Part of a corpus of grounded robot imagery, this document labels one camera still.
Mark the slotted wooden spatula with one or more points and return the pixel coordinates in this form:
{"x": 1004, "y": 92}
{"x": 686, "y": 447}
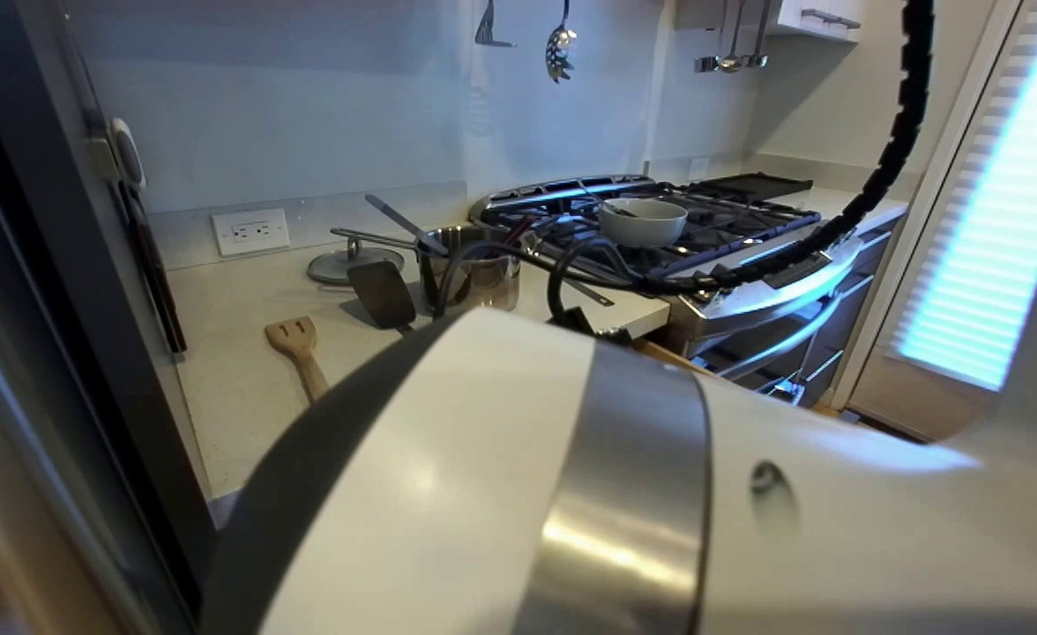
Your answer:
{"x": 298, "y": 344}

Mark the silver pot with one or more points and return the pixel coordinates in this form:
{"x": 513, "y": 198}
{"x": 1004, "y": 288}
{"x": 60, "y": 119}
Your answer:
{"x": 473, "y": 265}

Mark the hanging slotted metal spoon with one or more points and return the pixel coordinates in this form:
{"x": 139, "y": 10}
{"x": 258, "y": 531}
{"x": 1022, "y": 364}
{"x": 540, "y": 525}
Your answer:
{"x": 558, "y": 48}

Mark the white bowl on stove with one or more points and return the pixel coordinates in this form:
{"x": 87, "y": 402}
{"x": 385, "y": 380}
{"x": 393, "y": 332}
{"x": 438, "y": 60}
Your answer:
{"x": 641, "y": 219}

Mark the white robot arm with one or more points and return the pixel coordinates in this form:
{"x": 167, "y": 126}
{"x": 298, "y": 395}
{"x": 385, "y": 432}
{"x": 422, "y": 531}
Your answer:
{"x": 505, "y": 479}

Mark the stainless gas stove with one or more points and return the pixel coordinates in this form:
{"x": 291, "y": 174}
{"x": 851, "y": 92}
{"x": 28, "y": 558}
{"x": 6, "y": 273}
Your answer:
{"x": 730, "y": 304}

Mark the white wall outlet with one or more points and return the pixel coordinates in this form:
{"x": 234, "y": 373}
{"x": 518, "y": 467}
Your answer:
{"x": 253, "y": 229}

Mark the round pot lid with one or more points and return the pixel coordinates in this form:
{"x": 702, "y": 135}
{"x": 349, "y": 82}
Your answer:
{"x": 333, "y": 271}

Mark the window blind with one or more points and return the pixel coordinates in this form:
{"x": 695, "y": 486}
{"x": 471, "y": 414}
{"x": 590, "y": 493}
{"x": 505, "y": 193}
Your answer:
{"x": 980, "y": 278}

